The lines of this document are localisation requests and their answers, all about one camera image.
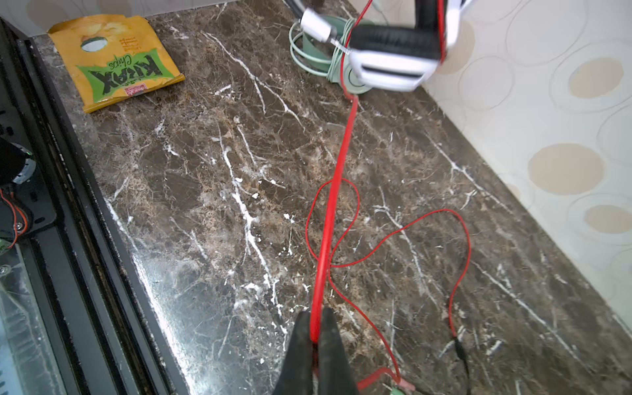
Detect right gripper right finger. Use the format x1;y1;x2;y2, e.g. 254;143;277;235
318;308;360;395

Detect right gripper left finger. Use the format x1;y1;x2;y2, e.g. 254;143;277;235
273;311;314;395

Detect yellow green snack bag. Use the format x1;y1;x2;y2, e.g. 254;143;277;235
48;14;185;114

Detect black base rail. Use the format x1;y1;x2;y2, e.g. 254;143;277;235
1;21;187;394

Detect white black red headphones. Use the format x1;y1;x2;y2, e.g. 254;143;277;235
287;1;471;92

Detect mint green headphones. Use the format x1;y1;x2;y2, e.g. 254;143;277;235
288;22;371;95

